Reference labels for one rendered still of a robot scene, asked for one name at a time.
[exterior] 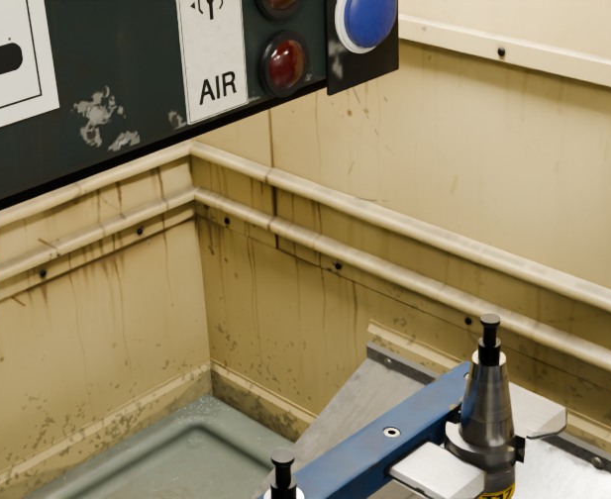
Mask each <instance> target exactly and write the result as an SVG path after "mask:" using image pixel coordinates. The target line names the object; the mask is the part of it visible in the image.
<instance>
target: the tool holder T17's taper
mask: <svg viewBox="0 0 611 499"><path fill-rule="evenodd" d="M477 353H478V351H476V352H475V353H474V354H473V355H472V358H471V363H470V368H469V373H468V377H467V382H466V387H465V391H464V395H463V400H462V405H461V410H460V415H459V419H458V433H459V435H460V436H461V437H462V438H463V439H464V440H465V441H467V442H468V443H470V444H473V445H476V446H480V447H497V446H501V445H504V444H506V443H508V442H509V441H510V440H511V439H512V438H513V436H514V433H515V428H514V420H513V412H512V404H511V396H510V388H509V380H508V372H507V364H506V357H505V355H504V354H503V353H502V352H500V360H499V361H498V362H495V363H484V362H481V361H480V360H478V358H477Z"/></svg>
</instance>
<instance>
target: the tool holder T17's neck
mask: <svg viewBox="0 0 611 499"><path fill-rule="evenodd" d="M511 466H512V467H513V468H514V474H513V475H511V476H509V477H506V478H503V479H497V480H486V483H485V489H484V493H485V494H489V493H497V492H501V491H503V490H506V489H507V488H509V487H510V486H511V485H512V484H513V483H514V482H515V479H516V460H515V461H514V462H513V463H512V464H511Z"/></svg>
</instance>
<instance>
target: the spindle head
mask: <svg viewBox="0 0 611 499"><path fill-rule="evenodd" d="M44 3H45V10H46V17H47V24H48V30H49V37H50V44H51V57H52V63H53V70H54V77H55V84H56V91H57V97H58V104H59V108H56V109H53V110H50V111H47V112H44V113H42V114H38V115H35V116H32V117H29V118H26V119H23V120H20V121H17V122H14V123H11V124H8V125H5V126H2V127H0V211H1V210H4V209H7V208H9V207H12V206H15V205H17V204H20V203H23V202H25V201H28V200H31V199H33V198H36V197H38V196H41V195H44V194H46V193H49V192H52V191H54V190H57V189H59V188H61V187H64V186H67V185H69V184H72V183H74V182H77V181H80V180H82V179H85V178H88V177H90V176H93V175H96V174H98V173H101V172H104V171H106V170H109V169H111V168H114V167H117V166H119V165H122V164H125V163H127V162H130V161H133V160H135V159H138V158H141V157H143V156H146V155H148V154H151V153H154V152H156V151H159V150H163V149H166V148H169V147H171V146H174V145H177V144H179V143H182V142H184V141H187V140H190V139H192V138H195V137H198V136H200V135H203V134H206V133H208V132H211V131H214V130H216V129H219V128H221V127H224V126H227V125H229V124H232V123H235V122H237V121H240V120H242V119H244V118H247V117H250V116H252V115H255V114H257V113H260V112H263V111H265V110H268V109H271V108H273V107H276V106H279V105H281V104H284V103H287V102H289V101H292V100H294V99H297V98H300V97H302V96H305V95H308V94H310V93H313V92H316V91H318V90H321V89H324V88H326V87H327V76H326V47H325V17H324V0H302V1H301V3H300V5H299V6H298V8H297V9H296V10H295V12H294V13H293V14H291V15H290V16H289V17H287V18H285V19H281V20H274V19H270V18H267V17H265V16H264V15H263V14H262V13H261V12H260V10H259V9H258V8H257V6H256V4H255V0H242V15H243V30H244V45H245V60H246V75H247V89H248V104H245V105H242V106H240V107H237V108H234V109H231V110H229V111H226V112H223V113H220V114H218V115H215V116H212V117H210V118H207V119H204V120H201V121H199V122H196V123H193V124H191V125H189V124H187V115H186V105H185V94H184V83H183V72H182V62H181V51H180V40H179V31H178V20H177V9H176V0H44ZM281 30H291V31H295V32H297V33H299V34H300V35H301V36H302V37H303V38H304V39H305V41H306V43H307V45H308V49H309V54H310V62H309V68H308V72H307V75H306V77H305V79H304V81H303V83H302V84H301V86H300V87H299V88H298V89H297V90H296V91H295V92H294V93H293V94H291V95H289V96H287V97H283V98H279V97H274V96H271V95H269V94H268V93H266V92H265V91H264V90H263V88H262V87H261V85H260V82H259V79H258V74H257V65H258V59H259V55H260V52H261V50H262V48H263V46H264V44H265V43H266V41H267V40H268V39H269V38H270V37H271V36H272V35H273V34H275V33H276V32H279V31H281Z"/></svg>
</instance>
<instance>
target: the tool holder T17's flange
mask: <svg viewBox="0 0 611 499"><path fill-rule="evenodd" d="M513 420H514V428H515V433H514V436H513V438H512V439H511V440H510V441H509V442H508V443H506V444H504V445H501V446H497V447H480V446H476V445H473V444H470V443H468V442H467V441H465V440H464V439H463V438H462V437H461V436H460V435H459V433H458V424H456V425H455V424H453V423H450V422H447V425H446V449H447V450H449V451H451V452H453V453H454V454H455V455H456V456H458V457H460V458H462V459H464V460H466V461H469V462H472V463H474V464H476V465H478V466H480V467H482V468H484V469H486V470H487V477H486V480H497V479H503V478H506V477H509V476H511V475H513V474H514V468H513V467H512V466H511V464H512V463H513V462H514V461H515V460H516V461H519V462H521V463H524V462H525V446H526V436H527V431H526V427H525V425H524V423H523V422H522V421H521V420H520V419H519V418H518V417H517V416H515V415H513Z"/></svg>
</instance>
